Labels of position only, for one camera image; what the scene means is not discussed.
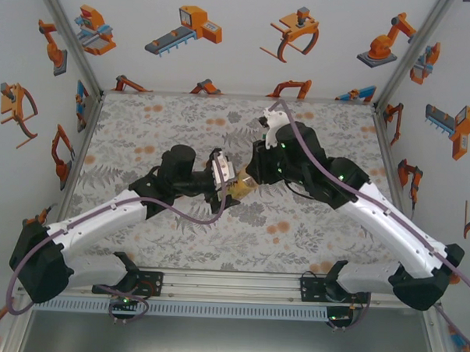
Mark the orange labelled drink bottle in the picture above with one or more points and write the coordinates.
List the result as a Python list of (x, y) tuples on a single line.
[(240, 186)]

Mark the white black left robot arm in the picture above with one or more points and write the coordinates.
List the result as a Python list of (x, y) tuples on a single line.
[(100, 221)]

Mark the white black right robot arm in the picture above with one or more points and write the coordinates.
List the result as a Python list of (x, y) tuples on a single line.
[(392, 225)]

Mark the floral tablecloth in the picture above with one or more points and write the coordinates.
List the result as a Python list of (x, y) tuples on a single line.
[(216, 253)]

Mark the controller board with green light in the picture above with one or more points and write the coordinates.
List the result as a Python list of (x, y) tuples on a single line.
[(125, 301), (338, 317)]

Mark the thin aluminium table rail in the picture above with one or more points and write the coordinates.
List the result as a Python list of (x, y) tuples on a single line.
[(238, 96)]

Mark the aluminium frame rail with slots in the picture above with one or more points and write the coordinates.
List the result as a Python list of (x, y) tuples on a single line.
[(230, 287)]

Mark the aluminium side rail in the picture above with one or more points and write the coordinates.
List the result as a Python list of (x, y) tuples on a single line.
[(81, 157), (389, 163)]

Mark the aluminium corner post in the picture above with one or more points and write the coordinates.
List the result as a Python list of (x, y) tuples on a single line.
[(414, 51), (69, 36)]

